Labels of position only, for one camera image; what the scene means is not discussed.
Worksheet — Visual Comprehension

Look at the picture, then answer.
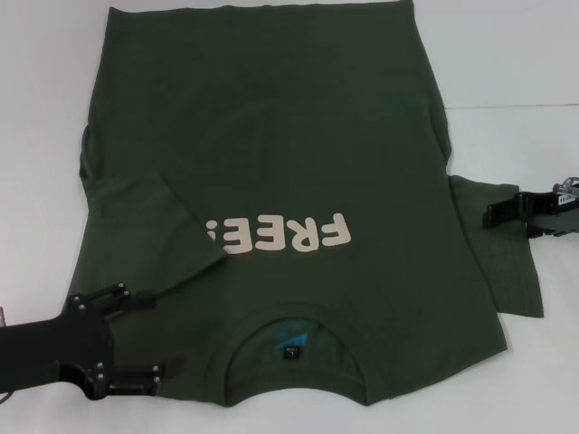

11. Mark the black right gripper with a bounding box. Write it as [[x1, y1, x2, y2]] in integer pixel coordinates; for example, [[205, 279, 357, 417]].
[[482, 192, 579, 241]]

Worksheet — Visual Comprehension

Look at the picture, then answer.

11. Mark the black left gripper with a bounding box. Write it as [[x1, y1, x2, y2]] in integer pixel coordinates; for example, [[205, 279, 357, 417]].
[[0, 282, 167, 402]]

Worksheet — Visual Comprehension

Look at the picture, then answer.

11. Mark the dark green FREE t-shirt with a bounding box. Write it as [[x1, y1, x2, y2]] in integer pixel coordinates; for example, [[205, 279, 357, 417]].
[[66, 0, 546, 420]]

